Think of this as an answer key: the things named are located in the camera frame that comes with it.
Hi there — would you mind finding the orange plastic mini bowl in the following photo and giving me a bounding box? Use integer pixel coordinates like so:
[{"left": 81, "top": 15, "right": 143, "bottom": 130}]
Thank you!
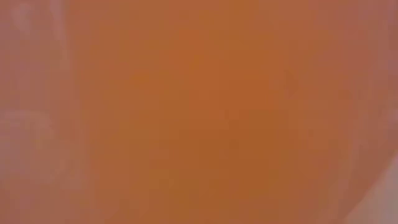
[{"left": 0, "top": 0, "right": 398, "bottom": 224}]

